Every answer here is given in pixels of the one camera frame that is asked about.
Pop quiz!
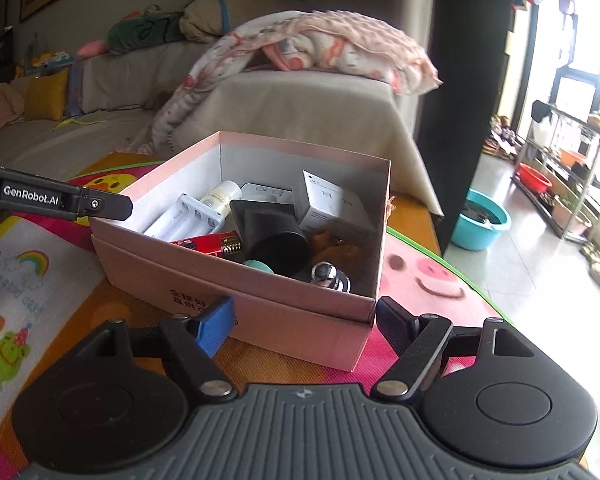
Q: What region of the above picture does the red cylindrical tube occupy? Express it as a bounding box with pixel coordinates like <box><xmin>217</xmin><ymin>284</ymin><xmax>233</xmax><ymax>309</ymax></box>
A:
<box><xmin>172</xmin><ymin>231</ymin><xmax>242</xmax><ymax>257</ymax></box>

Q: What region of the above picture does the white battery charger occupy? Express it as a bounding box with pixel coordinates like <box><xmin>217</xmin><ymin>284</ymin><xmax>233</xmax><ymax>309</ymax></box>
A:
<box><xmin>144</xmin><ymin>194</ymin><xmax>228</xmax><ymax>242</ymax></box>

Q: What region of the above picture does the dark red lipstick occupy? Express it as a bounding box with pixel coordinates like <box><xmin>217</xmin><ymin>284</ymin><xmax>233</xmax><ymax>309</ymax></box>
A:
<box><xmin>311</xmin><ymin>261</ymin><xmax>351</xmax><ymax>292</ymax></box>

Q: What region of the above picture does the cream lotion bottle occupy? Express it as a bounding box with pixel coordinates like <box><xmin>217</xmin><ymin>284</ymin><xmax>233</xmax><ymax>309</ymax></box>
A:
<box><xmin>199</xmin><ymin>180</ymin><xmax>242</xmax><ymax>218</ymax></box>

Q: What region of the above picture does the brown dog figurine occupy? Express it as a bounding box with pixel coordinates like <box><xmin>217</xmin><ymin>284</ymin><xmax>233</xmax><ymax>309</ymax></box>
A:
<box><xmin>310</xmin><ymin>231</ymin><xmax>366</xmax><ymax>274</ymax></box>

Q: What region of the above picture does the small white carton box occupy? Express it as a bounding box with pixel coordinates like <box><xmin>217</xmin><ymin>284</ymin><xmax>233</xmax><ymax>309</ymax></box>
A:
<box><xmin>292</xmin><ymin>170</ymin><xmax>376</xmax><ymax>245</ymax></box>

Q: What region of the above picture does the black rectangular device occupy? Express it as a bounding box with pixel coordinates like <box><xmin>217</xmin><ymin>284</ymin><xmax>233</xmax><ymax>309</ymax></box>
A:
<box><xmin>240</xmin><ymin>182</ymin><xmax>294</xmax><ymax>205</ymax></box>

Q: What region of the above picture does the yellow cushion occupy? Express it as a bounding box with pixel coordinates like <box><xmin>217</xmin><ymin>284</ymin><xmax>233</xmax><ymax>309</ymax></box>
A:
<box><xmin>23</xmin><ymin>68</ymin><xmax>69</xmax><ymax>122</ymax></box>

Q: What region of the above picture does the colourful cartoon play mat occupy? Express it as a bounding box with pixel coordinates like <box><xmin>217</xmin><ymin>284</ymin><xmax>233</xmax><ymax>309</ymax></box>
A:
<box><xmin>0</xmin><ymin>153</ymin><xmax>501</xmax><ymax>479</ymax></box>

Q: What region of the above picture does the pink cardboard box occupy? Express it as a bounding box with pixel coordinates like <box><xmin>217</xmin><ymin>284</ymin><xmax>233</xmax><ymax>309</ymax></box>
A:
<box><xmin>90</xmin><ymin>131</ymin><xmax>391</xmax><ymax>372</ymax></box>

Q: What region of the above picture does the teal plastic basin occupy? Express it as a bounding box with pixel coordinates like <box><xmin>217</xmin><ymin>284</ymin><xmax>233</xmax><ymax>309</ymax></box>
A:
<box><xmin>451</xmin><ymin>188</ymin><xmax>512</xmax><ymax>252</ymax></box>

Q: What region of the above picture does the beige sofa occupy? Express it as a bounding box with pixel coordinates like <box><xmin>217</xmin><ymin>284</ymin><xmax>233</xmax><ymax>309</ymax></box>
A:
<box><xmin>0</xmin><ymin>41</ymin><xmax>442</xmax><ymax>214</ymax></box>

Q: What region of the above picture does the red plastic basin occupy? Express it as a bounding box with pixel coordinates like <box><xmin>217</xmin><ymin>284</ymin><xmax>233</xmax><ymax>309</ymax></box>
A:
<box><xmin>516</xmin><ymin>162</ymin><xmax>553</xmax><ymax>195</ymax></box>

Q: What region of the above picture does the green plush toy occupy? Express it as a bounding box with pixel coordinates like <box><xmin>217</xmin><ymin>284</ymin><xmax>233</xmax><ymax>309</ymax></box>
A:
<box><xmin>76</xmin><ymin>12</ymin><xmax>185</xmax><ymax>58</ymax></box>

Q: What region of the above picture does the metal shelf rack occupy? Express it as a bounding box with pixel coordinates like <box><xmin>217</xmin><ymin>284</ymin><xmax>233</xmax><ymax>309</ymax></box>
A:
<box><xmin>513</xmin><ymin>100</ymin><xmax>600</xmax><ymax>245</ymax></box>

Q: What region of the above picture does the beige rolled pillow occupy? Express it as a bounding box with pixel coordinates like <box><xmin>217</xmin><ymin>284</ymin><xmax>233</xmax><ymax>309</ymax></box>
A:
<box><xmin>178</xmin><ymin>0</ymin><xmax>306</xmax><ymax>44</ymax></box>

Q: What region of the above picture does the floral pink blanket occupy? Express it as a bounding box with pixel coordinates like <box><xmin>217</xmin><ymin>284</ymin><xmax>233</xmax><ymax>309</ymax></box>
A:
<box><xmin>129</xmin><ymin>10</ymin><xmax>442</xmax><ymax>156</ymax></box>

